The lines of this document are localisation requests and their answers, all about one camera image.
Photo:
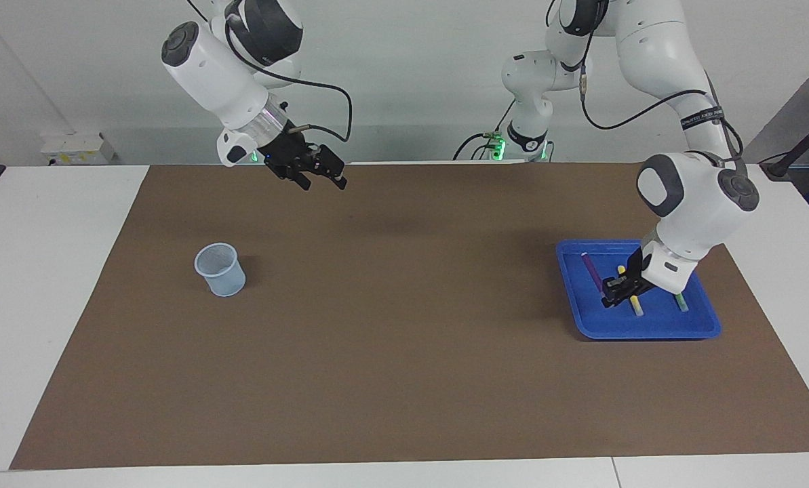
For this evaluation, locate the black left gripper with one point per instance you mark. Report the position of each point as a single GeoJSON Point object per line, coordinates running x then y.
{"type": "Point", "coordinates": [635, 271]}

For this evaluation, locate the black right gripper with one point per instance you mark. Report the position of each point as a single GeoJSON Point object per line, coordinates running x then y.
{"type": "Point", "coordinates": [289, 154]}

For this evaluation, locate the yellow marker pen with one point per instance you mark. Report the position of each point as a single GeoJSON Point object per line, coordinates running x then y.
{"type": "Point", "coordinates": [637, 308]}

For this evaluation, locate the purple marker pen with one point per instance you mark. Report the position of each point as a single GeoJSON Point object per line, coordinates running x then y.
{"type": "Point", "coordinates": [590, 268]}

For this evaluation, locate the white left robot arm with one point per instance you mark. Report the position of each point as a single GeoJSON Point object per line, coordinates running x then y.
{"type": "Point", "coordinates": [696, 203]}

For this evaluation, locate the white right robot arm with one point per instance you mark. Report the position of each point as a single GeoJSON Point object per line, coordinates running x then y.
{"type": "Point", "coordinates": [207, 68]}

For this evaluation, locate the blue plastic tray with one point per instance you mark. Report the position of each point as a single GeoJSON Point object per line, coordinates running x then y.
{"type": "Point", "coordinates": [648, 325]}

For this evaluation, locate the green marker pen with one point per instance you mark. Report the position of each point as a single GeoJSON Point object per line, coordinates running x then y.
{"type": "Point", "coordinates": [681, 303]}

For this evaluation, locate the pale blue plastic cup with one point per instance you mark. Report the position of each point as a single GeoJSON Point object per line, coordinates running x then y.
{"type": "Point", "coordinates": [222, 278]}

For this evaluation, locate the brown table mat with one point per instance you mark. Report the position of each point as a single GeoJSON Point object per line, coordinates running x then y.
{"type": "Point", "coordinates": [404, 373]}

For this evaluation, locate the black stand pole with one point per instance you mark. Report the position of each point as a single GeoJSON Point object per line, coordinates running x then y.
{"type": "Point", "coordinates": [801, 146]}

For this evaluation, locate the white wall socket box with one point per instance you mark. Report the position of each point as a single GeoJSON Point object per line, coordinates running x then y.
{"type": "Point", "coordinates": [79, 148]}

